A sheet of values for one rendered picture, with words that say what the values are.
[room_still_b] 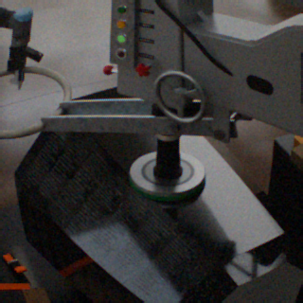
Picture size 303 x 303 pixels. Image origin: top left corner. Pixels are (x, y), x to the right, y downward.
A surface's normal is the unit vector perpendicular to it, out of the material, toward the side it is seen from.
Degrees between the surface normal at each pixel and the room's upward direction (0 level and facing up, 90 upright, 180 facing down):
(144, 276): 45
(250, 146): 0
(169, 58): 90
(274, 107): 90
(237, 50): 90
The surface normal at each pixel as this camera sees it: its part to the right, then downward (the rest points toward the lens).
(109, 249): -0.61, -0.40
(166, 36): -0.51, 0.46
